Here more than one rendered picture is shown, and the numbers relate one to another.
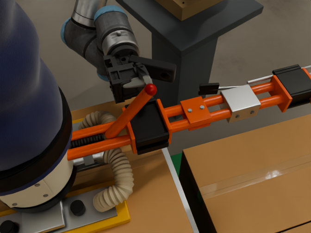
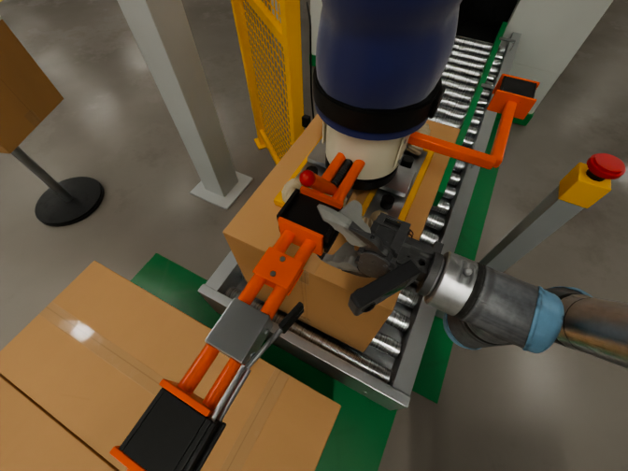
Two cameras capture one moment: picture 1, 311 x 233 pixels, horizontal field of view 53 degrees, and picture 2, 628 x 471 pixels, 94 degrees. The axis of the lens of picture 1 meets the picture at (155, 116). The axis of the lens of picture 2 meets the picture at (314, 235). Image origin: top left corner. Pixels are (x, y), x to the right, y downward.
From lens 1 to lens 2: 0.62 m
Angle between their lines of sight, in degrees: 62
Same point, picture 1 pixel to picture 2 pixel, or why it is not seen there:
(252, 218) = not seen: hidden behind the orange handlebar
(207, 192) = (278, 378)
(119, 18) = (510, 303)
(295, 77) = (169, 442)
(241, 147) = not seen: outside the picture
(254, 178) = (239, 449)
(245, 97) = (230, 334)
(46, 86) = (346, 54)
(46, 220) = (319, 151)
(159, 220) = (254, 219)
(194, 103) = (285, 273)
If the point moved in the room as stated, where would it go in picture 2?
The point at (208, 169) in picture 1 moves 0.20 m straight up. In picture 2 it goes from (295, 406) to (291, 403)
